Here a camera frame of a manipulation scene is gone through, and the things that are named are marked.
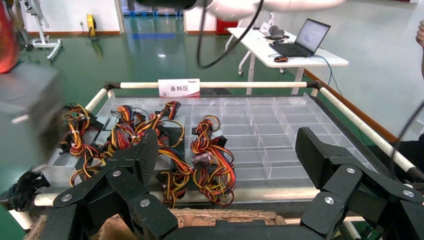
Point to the small white desk item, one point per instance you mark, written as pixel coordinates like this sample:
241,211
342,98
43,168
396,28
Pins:
265,28

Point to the brown cardboard divider box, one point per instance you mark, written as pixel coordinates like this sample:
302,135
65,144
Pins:
232,217

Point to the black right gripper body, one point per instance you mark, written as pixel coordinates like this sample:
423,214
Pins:
165,4

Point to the clear plastic divider tray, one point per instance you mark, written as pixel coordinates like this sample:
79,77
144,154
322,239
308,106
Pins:
281,139

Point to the white office table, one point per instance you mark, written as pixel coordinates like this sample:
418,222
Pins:
261,46

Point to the black round floor object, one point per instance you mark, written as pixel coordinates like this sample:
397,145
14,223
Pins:
215,91

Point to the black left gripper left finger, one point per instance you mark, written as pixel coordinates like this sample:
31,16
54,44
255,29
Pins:
132,192

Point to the white metal stand base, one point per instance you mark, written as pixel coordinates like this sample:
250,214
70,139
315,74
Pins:
43,42

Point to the white red rack sign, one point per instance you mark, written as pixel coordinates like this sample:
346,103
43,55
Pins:
179,87

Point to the black laptop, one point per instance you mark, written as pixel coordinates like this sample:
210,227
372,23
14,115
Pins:
311,33

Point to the orange black computer mouse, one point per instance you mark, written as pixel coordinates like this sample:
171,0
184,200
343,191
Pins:
281,59

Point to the operator hand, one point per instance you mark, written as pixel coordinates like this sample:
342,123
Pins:
421,34

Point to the blue pallet row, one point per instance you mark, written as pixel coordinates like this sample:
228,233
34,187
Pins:
149,13

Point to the red cabinet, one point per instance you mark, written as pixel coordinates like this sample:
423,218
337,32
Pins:
227,28

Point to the operator dark trousers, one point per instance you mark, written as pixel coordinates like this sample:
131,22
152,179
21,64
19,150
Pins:
414,155

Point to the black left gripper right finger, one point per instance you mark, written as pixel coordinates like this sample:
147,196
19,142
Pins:
341,179

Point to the yellow floor device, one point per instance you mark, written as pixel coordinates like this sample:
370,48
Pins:
91,24

